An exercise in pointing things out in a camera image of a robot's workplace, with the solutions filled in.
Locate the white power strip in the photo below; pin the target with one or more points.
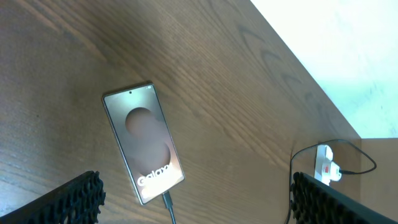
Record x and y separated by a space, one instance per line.
326 170

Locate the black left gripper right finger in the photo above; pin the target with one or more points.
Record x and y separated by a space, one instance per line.
315 202

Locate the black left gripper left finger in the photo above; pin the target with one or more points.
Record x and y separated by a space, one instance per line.
77 201

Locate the Samsung Galaxy smartphone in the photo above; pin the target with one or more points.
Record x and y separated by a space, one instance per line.
144 139

